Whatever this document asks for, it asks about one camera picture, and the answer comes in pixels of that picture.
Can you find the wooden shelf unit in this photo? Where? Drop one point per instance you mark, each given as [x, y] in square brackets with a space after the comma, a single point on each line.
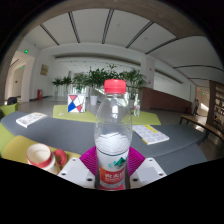
[218, 106]

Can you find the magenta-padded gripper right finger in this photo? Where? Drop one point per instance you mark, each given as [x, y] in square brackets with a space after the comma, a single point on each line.
[148, 170]

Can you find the red and white floral mug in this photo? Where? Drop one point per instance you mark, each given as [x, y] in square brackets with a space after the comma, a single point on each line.
[41, 158]

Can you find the dark chair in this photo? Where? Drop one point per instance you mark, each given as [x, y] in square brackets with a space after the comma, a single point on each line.
[11, 100]

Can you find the framed wall picture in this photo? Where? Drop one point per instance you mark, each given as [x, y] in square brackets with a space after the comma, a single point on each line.
[44, 69]

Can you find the person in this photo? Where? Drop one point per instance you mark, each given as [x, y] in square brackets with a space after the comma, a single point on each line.
[196, 106]

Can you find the long wooden bench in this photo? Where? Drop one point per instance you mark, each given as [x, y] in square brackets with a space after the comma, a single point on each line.
[203, 125]

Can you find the red fire extinguisher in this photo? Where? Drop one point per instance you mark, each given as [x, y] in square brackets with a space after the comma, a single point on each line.
[39, 94]

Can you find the white printed booklet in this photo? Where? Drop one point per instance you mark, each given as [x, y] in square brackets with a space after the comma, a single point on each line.
[30, 119]

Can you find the red blue white patterned cube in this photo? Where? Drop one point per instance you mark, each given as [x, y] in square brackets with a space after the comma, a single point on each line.
[76, 103]

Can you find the small clear plastic bottle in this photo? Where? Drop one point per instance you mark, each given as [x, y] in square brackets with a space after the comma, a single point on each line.
[137, 108]

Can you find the clear red-capped water bottle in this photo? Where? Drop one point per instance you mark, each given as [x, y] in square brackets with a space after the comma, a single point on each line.
[112, 133]

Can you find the row of potted green plants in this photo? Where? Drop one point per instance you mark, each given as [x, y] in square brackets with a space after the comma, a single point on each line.
[100, 78]

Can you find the yellow-edged white booklet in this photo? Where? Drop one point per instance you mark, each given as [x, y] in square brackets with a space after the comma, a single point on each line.
[151, 134]

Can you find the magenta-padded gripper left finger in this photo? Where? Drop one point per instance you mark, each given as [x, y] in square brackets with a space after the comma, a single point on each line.
[76, 171]

